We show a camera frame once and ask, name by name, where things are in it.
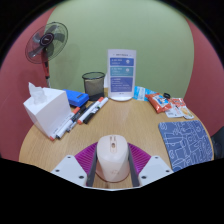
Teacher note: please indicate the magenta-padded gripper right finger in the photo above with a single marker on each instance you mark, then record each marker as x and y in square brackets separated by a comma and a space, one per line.
[154, 166]

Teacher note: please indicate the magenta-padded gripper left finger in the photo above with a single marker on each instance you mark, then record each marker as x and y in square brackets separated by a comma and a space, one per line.
[70, 166]

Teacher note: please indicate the cream pink computer mouse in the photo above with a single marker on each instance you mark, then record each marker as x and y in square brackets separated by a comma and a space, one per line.
[112, 156]

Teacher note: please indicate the blue-grey patterned mouse pad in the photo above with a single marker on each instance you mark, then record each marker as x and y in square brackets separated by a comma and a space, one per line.
[186, 145]

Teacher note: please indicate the white marker with red cap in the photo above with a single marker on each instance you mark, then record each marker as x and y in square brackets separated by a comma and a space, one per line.
[63, 126]

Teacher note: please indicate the white tissue box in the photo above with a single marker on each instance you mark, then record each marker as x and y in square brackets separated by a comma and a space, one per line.
[46, 111]

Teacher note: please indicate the white and red snack packet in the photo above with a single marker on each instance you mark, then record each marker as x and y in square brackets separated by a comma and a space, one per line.
[175, 108]

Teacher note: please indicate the orange snack packet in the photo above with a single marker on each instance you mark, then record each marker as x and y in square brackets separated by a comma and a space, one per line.
[159, 102]

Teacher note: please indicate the blue whiteboard eraser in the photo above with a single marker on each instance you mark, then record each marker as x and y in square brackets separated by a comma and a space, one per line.
[77, 97]

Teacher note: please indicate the small black round object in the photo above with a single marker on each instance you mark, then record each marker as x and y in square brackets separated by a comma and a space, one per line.
[166, 95]

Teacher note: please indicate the light blue snack packet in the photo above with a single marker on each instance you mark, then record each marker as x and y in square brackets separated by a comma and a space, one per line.
[140, 93]

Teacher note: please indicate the black mesh pen cup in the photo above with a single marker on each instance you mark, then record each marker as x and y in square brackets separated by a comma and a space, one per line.
[94, 85]

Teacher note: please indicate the white and blue sign stand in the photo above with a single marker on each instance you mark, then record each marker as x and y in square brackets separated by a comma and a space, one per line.
[121, 73]

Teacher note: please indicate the black and red standing fan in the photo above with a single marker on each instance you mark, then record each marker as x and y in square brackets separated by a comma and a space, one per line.
[46, 39]

